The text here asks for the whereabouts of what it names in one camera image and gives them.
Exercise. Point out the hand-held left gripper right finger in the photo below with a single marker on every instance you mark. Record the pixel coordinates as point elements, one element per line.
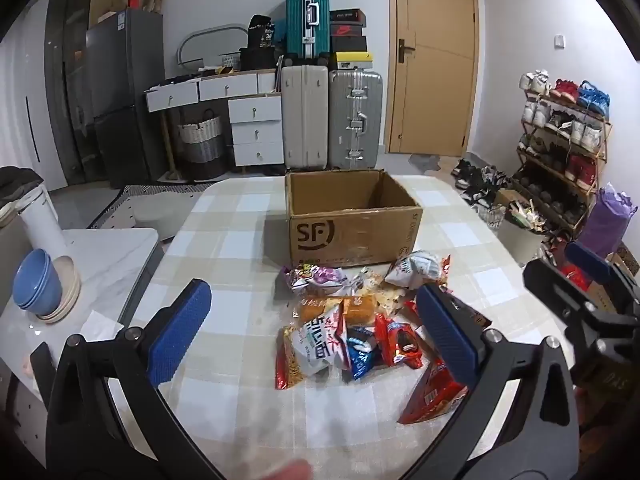
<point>445,332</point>

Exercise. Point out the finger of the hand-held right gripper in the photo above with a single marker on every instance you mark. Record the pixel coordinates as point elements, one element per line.
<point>555,285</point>
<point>587,258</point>

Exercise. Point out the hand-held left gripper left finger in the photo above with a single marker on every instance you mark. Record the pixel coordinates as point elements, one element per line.
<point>180,332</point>

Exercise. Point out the small red snack packet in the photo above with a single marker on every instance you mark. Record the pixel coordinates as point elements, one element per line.
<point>411,310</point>

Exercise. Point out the red cookie packet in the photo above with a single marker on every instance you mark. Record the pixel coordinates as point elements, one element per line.
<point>400,345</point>

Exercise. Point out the large red snack packet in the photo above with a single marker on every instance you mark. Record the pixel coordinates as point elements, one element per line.
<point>435,392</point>

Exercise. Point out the white red snack packet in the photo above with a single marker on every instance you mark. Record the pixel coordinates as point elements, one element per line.
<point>417,267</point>

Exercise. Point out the blue cookie packet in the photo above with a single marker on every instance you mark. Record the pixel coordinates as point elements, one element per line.
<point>362,357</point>

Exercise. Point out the orange bread packet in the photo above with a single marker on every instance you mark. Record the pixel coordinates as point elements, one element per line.
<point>360,310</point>

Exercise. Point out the yellow noodle packet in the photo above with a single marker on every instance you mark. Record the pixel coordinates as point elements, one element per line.
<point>287,365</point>

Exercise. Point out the white noodle packet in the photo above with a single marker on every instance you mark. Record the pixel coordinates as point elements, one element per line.
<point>320,347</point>

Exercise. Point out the orange snack packet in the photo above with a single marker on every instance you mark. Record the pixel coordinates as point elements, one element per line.
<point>315,306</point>

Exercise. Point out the brown cardboard box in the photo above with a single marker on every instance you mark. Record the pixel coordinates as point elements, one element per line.
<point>350,235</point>

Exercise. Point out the purple snack packet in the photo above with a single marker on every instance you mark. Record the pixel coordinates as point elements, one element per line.
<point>310,277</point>

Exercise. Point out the printed cardboard carton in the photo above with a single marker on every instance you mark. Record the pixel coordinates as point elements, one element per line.
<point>625,262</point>

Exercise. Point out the purple bag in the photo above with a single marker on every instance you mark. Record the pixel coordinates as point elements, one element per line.
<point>607,220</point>

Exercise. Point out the white trash bin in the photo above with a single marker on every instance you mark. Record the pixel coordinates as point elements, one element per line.
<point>517,245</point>

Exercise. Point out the white paper napkin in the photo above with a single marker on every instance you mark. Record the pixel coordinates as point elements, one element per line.
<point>100,325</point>

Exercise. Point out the checkered tablecloth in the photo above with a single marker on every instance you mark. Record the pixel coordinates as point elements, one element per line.
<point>240,270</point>

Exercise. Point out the marble side table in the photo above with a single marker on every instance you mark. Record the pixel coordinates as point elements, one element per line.
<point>115,265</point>

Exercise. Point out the wooden shoe rack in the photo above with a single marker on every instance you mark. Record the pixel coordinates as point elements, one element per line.
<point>602,152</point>

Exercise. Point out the grey round stool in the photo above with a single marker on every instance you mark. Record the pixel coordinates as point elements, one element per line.
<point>157,215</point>

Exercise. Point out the beige plate stack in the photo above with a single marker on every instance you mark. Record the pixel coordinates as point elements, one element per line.
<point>67,290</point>

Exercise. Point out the scattered sneakers group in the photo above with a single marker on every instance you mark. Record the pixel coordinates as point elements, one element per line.
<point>477,180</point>

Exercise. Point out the rows of assorted shoes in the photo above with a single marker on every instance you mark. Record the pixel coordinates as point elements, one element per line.
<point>565,125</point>

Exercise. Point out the patterned rug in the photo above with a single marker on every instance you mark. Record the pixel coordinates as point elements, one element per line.
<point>115,207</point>

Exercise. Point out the grey door mat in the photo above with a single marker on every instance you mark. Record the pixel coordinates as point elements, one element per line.
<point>425,162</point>

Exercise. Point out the white kettle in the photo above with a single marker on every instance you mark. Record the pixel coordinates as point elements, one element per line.
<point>42,225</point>

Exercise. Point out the woven laundry basket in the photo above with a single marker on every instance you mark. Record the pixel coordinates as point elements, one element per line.
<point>200,145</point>

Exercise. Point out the white drawer desk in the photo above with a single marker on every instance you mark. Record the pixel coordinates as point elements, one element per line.
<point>255,130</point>

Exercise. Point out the wooden door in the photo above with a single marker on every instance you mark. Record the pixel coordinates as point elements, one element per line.
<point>435,100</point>

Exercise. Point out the dark cloth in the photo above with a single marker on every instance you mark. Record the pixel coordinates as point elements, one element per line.
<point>17,182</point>

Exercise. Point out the silver suitcase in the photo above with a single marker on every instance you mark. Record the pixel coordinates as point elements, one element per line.
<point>355,120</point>

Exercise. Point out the grey refrigerator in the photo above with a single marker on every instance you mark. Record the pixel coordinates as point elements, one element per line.
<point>125,90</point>

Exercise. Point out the beige suitcase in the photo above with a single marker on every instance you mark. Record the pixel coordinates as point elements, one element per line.
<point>305,115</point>

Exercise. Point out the dark wardrobe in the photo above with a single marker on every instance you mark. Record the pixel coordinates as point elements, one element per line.
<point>67,85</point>

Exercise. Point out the white cabinet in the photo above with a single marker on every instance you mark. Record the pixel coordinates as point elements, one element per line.
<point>25,100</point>

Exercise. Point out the yellow shoe box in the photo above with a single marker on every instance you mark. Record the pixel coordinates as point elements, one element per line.
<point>354,60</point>

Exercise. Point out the oval mirror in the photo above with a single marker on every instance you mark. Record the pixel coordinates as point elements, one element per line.
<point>210,45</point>

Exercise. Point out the black paper bag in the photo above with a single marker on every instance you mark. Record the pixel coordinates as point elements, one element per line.
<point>261,32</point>

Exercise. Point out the red black shoe box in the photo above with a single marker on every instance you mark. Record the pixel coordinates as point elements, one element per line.
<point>347,31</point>

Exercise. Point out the teal suitcase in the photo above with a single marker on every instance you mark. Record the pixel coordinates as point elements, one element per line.
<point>302,15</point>

